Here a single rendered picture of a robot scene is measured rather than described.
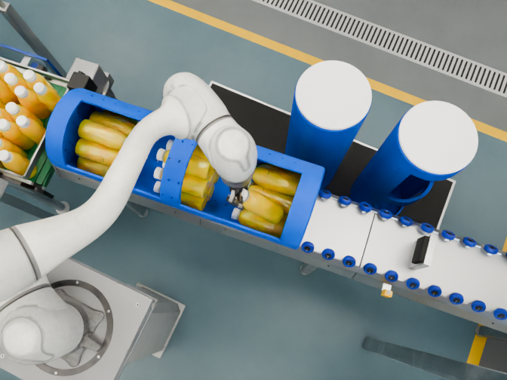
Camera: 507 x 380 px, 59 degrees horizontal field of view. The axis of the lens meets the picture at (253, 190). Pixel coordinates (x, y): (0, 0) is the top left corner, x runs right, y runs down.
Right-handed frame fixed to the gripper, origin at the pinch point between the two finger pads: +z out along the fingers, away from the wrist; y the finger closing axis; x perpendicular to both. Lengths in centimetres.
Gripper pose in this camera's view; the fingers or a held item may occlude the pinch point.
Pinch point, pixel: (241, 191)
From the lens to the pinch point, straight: 133.3
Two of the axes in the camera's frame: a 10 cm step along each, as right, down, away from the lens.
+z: 0.2, 2.6, 9.7
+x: -9.4, -3.2, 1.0
